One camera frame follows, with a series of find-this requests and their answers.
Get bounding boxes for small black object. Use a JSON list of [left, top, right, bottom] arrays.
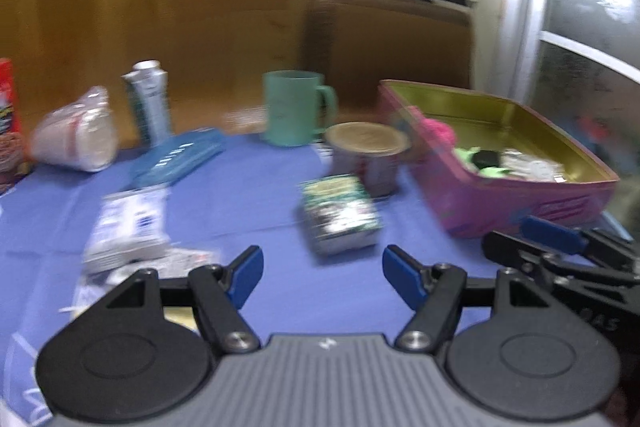
[[471, 150, 501, 170]]

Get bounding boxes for white blue tissue packs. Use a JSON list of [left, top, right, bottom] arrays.
[[82, 185, 169, 275]]

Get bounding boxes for green patterned tissue pack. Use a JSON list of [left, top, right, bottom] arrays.
[[302, 174, 383, 257]]

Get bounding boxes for green microfiber cloth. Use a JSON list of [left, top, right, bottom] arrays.
[[454, 147, 509, 179]]

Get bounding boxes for blue plastic case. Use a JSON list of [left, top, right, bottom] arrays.
[[128, 128, 227, 190]]

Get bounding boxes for pink fluffy object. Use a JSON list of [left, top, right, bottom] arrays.
[[397, 105, 457, 160]]

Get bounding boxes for white bagged cloth package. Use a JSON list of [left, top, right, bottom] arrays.
[[500, 148, 567, 183]]

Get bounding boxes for pink biscuit tin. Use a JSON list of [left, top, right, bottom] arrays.
[[378, 80, 620, 237]]

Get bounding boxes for round paper-lidded can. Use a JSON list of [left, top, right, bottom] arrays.
[[324, 121, 410, 198]]

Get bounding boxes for mint green plastic mug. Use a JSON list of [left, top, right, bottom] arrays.
[[262, 70, 338, 147]]

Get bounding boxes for bagged plastic cups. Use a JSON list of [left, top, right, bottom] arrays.
[[30, 86, 118, 173]]

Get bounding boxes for white teal drink carton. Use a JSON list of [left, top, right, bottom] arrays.
[[122, 60, 172, 147]]

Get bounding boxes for red snack box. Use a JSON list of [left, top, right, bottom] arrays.
[[0, 58, 32, 195]]

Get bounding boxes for frosted glass door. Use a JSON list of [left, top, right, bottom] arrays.
[[489, 0, 639, 171]]

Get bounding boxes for brown chair back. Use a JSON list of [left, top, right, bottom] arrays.
[[299, 0, 473, 109]]

